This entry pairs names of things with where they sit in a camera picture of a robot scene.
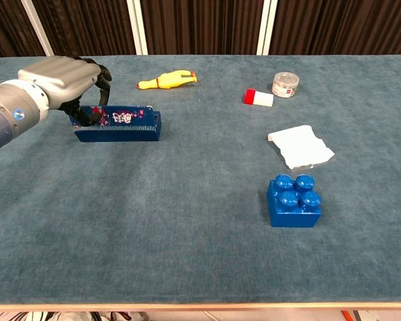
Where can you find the white frame post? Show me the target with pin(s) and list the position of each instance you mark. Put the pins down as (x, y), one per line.
(36, 26)
(266, 26)
(137, 26)

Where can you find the yellow rubber chicken toy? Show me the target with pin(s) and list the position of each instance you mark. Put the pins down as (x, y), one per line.
(168, 80)

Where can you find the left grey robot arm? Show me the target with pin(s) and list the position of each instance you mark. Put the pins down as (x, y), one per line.
(6, 117)

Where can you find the red and white small box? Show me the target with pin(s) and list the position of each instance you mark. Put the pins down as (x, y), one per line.
(262, 99)

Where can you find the clear round plastic jar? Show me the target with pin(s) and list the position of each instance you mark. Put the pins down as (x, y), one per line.
(285, 85)

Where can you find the teal blue table cloth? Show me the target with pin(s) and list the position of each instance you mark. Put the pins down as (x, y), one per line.
(200, 250)

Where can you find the blue four stud building block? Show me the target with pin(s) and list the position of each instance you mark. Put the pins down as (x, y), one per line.
(294, 214)

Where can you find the dark pleated curtain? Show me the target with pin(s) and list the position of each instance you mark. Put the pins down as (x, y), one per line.
(200, 26)

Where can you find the orange plastic item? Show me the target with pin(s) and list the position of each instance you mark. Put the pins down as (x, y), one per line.
(347, 316)

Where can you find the blue cardboard glasses box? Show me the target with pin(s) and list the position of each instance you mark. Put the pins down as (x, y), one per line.
(127, 130)

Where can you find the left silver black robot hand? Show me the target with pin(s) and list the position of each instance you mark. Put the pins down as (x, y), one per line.
(63, 80)

